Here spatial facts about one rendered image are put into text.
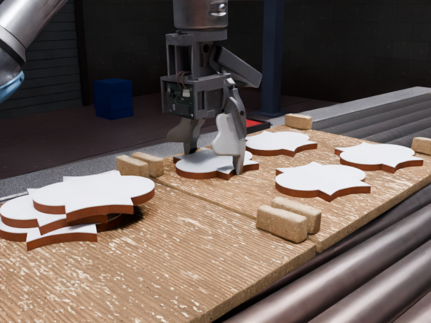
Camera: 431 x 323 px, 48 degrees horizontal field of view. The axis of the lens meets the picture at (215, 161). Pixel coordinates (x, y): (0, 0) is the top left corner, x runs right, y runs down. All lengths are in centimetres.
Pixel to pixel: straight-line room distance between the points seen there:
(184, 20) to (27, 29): 44
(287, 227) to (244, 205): 11
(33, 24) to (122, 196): 55
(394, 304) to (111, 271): 27
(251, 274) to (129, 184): 20
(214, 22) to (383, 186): 32
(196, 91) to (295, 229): 24
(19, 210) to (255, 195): 29
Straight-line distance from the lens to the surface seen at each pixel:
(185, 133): 76
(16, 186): 79
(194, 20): 66
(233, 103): 69
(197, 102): 66
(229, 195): 64
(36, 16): 103
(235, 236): 53
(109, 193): 56
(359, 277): 53
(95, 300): 44
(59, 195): 57
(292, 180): 67
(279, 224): 53
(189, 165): 72
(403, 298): 51
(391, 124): 118
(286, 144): 84
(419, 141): 89
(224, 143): 68
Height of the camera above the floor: 117
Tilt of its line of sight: 18 degrees down
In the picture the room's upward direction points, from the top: straight up
